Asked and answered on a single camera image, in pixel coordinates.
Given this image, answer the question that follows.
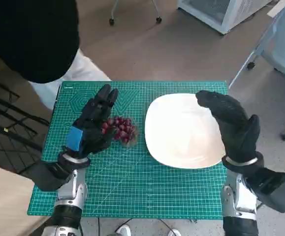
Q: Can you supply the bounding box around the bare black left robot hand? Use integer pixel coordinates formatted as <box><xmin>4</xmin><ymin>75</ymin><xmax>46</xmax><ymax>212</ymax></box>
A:
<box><xmin>65</xmin><ymin>84</ymin><xmax>120</xmax><ymax>158</ymax></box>

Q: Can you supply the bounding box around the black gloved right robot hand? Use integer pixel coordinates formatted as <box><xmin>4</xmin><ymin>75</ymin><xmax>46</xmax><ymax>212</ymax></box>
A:
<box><xmin>195</xmin><ymin>89</ymin><xmax>261</xmax><ymax>163</ymax></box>

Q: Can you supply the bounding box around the red toy grape bunch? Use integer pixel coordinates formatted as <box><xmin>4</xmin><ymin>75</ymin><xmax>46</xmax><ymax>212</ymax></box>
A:
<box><xmin>101</xmin><ymin>116</ymin><xmax>140</xmax><ymax>148</ymax></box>

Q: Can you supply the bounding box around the white square plate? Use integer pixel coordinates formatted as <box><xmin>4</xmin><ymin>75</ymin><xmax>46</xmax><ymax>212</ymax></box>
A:
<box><xmin>144</xmin><ymin>93</ymin><xmax>228</xmax><ymax>170</ymax></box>

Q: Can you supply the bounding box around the green cutting mat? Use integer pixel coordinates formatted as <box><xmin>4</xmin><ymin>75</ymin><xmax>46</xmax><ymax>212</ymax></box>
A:
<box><xmin>27</xmin><ymin>80</ymin><xmax>229</xmax><ymax>220</ymax></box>

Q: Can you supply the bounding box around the person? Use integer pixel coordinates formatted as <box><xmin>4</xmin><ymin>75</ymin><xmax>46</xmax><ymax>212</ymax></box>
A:
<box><xmin>0</xmin><ymin>0</ymin><xmax>112</xmax><ymax>112</ymax></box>

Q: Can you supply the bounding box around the white glass-door cabinet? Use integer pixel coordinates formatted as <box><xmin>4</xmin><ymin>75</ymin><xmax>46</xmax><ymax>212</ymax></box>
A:
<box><xmin>176</xmin><ymin>0</ymin><xmax>275</xmax><ymax>35</ymax></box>

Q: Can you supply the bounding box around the rolling chair base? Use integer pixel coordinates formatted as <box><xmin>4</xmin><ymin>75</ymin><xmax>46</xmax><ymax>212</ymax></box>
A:
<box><xmin>109</xmin><ymin>0</ymin><xmax>163</xmax><ymax>26</ymax></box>

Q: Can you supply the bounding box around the white robot left foot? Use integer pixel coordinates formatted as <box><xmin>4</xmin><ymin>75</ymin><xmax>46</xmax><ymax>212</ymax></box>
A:
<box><xmin>115</xmin><ymin>224</ymin><xmax>131</xmax><ymax>236</ymax></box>

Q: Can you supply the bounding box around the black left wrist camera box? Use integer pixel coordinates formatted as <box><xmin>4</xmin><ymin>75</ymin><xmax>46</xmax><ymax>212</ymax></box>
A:
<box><xmin>28</xmin><ymin>161</ymin><xmax>77</xmax><ymax>192</ymax></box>

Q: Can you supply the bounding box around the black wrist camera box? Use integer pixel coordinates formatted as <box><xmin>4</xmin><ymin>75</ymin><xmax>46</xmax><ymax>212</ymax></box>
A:
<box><xmin>28</xmin><ymin>161</ymin><xmax>77</xmax><ymax>192</ymax></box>
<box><xmin>245</xmin><ymin>168</ymin><xmax>285</xmax><ymax>213</ymax></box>

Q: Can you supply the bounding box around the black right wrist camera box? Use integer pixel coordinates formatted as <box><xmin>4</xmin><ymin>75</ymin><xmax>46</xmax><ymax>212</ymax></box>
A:
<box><xmin>245</xmin><ymin>168</ymin><xmax>285</xmax><ymax>213</ymax></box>

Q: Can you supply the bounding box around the black wire rack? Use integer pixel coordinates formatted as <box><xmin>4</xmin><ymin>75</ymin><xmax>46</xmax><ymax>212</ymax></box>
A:
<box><xmin>0</xmin><ymin>75</ymin><xmax>50</xmax><ymax>176</ymax></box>

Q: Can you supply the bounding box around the black floor cable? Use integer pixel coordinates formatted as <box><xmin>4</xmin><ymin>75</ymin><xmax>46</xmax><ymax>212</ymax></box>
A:
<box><xmin>96</xmin><ymin>216</ymin><xmax>173</xmax><ymax>236</ymax></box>

